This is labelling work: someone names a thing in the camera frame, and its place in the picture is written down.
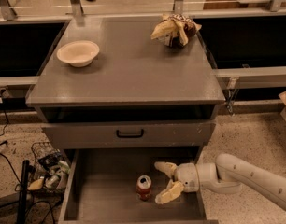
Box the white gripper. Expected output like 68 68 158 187
154 161 199 204

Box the red coke can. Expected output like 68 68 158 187
136 175 152 201

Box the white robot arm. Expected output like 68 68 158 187
154 153 286 211

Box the grey top drawer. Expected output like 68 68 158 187
42 120 216 149

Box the open grey middle drawer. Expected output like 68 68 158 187
59 147 219 224

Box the grey drawer cabinet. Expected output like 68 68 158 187
27 16 224 224

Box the crumpled chip bag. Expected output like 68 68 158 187
150 14 202 47

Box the black drawer handle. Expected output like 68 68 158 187
116 129 145 139

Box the wire basket with items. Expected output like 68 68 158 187
28 142 70 193

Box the metal rail frame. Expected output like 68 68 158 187
0 0 286 117

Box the black stand post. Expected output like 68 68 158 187
16 160 29 224

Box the black floor cable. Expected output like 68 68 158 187
0 89 57 224

